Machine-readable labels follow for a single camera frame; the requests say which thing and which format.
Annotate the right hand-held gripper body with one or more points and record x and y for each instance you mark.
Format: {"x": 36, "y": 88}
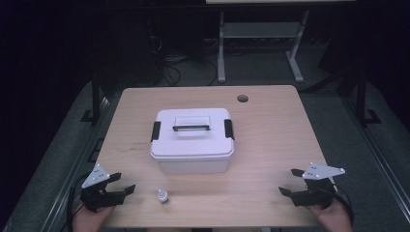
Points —
{"x": 317, "y": 195}

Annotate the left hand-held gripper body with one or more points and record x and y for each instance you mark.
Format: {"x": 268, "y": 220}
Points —
{"x": 96, "y": 196}

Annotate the small white bottle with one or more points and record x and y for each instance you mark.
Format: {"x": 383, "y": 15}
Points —
{"x": 162, "y": 196}

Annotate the white storage box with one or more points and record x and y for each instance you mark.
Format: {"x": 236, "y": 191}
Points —
{"x": 193, "y": 166}

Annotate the person's left hand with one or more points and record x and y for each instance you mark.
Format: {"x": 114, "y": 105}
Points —
{"x": 90, "y": 220}

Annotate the person's right hand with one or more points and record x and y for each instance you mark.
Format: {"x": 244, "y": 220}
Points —
{"x": 332, "y": 217}

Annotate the grey metal stand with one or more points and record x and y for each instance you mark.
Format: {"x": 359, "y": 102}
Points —
{"x": 259, "y": 30}

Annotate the aluminium floor rail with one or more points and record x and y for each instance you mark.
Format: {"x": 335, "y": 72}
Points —
{"x": 377, "y": 158}
{"x": 74, "y": 167}

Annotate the black upright post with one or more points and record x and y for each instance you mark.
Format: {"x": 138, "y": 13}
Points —
{"x": 361, "y": 96}
{"x": 95, "y": 100}

